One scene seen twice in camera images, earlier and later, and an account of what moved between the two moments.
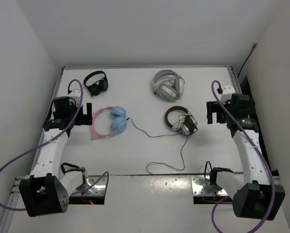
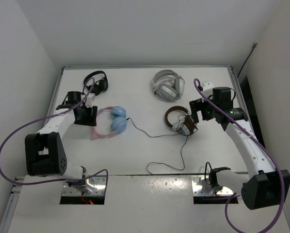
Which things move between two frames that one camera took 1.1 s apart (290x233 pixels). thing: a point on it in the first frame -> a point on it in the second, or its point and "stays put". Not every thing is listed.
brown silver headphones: x=187 y=127 stays put
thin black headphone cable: x=163 y=135 stays put
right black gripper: x=212 y=107 -> x=194 y=105
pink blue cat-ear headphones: x=118 y=122 stays put
